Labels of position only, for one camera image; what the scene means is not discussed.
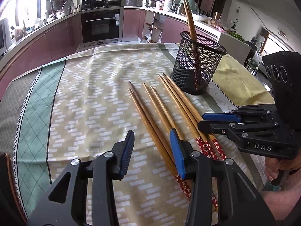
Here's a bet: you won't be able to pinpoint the clear plastic bag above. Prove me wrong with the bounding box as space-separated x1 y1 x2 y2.
250 52 262 67

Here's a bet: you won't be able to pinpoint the black built-in oven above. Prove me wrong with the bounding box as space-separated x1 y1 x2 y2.
81 9 121 44

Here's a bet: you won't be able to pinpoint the black mesh utensil holder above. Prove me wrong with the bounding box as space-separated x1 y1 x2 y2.
171 31 228 95

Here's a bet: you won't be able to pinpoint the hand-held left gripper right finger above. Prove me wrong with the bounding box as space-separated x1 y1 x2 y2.
170 129 277 226

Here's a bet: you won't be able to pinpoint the person's right hand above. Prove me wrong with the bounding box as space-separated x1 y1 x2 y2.
265 157 301 191

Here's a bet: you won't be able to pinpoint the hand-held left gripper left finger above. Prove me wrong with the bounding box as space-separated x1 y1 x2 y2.
28 129 135 226

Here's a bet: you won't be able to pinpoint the green vegetables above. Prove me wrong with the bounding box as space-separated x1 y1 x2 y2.
229 31 246 43

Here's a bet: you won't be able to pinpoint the black pan with glass lid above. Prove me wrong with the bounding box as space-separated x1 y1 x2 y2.
96 0 121 7

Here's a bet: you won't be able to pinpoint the white island cabinet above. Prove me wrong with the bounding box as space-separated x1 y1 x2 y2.
220 31 252 66

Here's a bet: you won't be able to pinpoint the microwave oven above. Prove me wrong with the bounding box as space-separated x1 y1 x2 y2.
0 18 12 57

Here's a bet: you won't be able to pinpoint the brown wooden chair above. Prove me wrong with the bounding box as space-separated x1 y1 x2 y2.
0 153 27 226

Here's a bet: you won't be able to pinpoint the pink kitchen cabinets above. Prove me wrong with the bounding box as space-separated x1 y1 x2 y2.
0 6 220 99

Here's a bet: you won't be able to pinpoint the patterned beige green tablecloth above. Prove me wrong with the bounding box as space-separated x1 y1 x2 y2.
0 42 275 226

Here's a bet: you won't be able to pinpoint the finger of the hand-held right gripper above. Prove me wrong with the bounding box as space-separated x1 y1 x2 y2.
198 121 280 144
202 104 279 124

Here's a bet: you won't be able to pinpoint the dark chair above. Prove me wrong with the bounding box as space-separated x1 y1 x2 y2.
244 41 259 76

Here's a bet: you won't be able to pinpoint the person's right forearm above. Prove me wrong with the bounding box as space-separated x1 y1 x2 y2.
261 188 301 220

